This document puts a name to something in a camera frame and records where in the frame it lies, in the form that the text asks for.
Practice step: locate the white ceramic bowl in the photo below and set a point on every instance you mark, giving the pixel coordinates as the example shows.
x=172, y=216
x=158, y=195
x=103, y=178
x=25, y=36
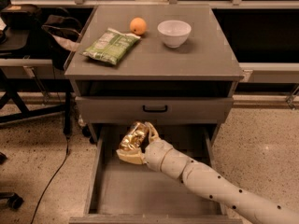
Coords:
x=173, y=32

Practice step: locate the orange fruit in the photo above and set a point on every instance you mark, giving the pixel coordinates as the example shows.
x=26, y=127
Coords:
x=138, y=26

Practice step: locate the crushed orange metallic can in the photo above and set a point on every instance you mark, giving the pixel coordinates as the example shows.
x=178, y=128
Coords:
x=134, y=137

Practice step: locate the open grey middle drawer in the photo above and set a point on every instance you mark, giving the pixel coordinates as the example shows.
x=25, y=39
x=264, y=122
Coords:
x=125, y=193

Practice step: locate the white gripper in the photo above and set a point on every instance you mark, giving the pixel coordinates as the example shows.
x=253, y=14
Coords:
x=158, y=154

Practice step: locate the closed grey top drawer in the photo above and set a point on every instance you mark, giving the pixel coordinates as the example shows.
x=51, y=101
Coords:
x=128, y=109

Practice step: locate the grey drawer cabinet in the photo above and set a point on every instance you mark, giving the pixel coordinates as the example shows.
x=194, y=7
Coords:
x=204, y=66

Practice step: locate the green chip bag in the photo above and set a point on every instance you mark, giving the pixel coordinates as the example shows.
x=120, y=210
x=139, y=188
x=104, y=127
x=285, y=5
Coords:
x=111, y=46

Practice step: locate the black chair caster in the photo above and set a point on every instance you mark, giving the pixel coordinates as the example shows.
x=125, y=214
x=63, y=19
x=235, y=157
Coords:
x=14, y=201

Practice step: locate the dark bag with strap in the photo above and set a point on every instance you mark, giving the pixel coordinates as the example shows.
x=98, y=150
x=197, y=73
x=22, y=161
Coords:
x=63, y=33

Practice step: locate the black case on table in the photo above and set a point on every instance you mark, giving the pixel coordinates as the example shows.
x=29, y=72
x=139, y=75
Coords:
x=22, y=17

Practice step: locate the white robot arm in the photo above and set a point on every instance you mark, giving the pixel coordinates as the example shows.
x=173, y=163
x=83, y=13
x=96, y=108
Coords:
x=143, y=145

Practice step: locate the black drawer handle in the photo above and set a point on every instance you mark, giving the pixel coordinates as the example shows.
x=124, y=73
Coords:
x=155, y=108

